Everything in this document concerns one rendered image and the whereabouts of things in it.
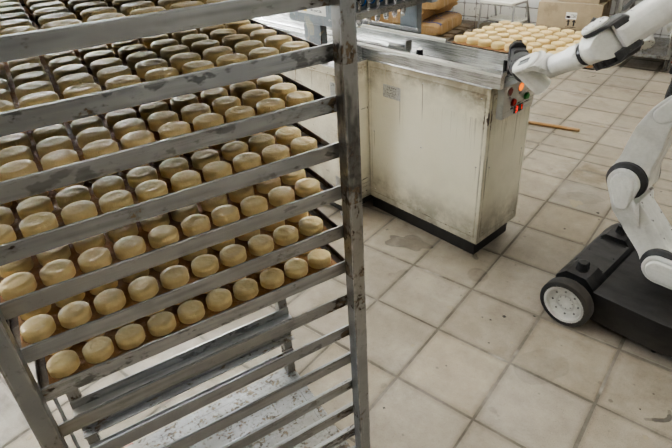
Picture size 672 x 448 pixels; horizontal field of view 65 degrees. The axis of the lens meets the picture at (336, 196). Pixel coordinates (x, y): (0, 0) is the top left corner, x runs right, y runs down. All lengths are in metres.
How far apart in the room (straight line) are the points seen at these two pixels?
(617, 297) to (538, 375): 0.43
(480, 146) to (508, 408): 1.03
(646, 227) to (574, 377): 0.61
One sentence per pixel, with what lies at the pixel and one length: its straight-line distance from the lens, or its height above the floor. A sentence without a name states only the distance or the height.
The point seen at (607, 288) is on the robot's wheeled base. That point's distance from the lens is 2.32.
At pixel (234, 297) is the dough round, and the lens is 1.10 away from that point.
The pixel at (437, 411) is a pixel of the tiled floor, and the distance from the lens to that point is 1.97.
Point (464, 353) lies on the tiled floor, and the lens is 2.16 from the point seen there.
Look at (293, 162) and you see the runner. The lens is 0.93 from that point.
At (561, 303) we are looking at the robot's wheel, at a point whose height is 0.09.
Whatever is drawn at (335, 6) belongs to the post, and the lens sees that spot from 0.88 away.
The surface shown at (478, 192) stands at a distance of 2.41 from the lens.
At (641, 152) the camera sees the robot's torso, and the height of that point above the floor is 0.69.
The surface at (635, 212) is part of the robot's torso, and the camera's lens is 2.21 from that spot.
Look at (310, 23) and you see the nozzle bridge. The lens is 2.58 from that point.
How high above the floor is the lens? 1.56
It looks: 30 degrees down
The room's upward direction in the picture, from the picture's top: 4 degrees counter-clockwise
